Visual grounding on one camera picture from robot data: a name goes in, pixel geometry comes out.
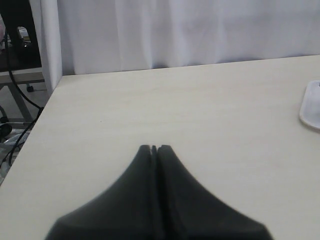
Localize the black hanging cable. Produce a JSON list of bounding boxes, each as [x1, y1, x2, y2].
[[0, 32, 45, 171]]

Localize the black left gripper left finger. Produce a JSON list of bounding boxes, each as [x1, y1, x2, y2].
[[46, 145, 160, 240]]

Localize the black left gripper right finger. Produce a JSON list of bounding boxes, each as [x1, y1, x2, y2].
[[156, 145, 273, 240]]

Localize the white plastic tray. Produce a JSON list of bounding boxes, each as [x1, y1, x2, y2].
[[299, 80, 320, 130]]

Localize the grey metal table frame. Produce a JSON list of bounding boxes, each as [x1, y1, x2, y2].
[[0, 67, 45, 123]]

